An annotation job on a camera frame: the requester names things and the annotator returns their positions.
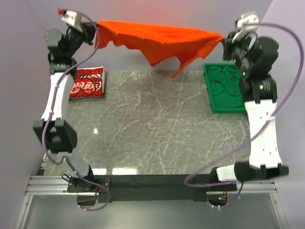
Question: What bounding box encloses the orange t-shirt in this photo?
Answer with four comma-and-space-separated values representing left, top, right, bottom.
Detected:
95, 21, 224, 77

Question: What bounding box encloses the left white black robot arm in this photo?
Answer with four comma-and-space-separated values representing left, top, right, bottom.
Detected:
33, 22, 97, 192

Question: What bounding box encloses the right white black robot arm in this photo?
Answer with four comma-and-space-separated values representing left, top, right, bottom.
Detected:
210, 32, 289, 182

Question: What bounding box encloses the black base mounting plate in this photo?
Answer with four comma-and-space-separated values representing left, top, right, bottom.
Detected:
67, 174, 237, 203

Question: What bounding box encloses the green t-shirt in bin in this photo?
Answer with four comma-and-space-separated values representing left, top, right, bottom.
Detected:
207, 65, 241, 96

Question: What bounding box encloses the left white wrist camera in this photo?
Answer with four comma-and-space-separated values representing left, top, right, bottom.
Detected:
58, 8, 81, 28

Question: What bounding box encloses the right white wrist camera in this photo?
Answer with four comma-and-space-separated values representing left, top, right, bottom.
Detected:
233, 11, 259, 42

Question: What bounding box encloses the aluminium rail frame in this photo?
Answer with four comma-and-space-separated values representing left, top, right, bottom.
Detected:
15, 162, 288, 229

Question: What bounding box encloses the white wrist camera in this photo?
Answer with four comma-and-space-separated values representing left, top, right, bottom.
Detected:
58, 8, 81, 28
233, 11, 259, 42

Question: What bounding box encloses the green plastic bin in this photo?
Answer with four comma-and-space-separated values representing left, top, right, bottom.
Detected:
203, 63, 246, 115

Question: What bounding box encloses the red white printed folded t-shirt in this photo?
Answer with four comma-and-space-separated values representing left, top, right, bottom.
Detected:
70, 66, 106, 100

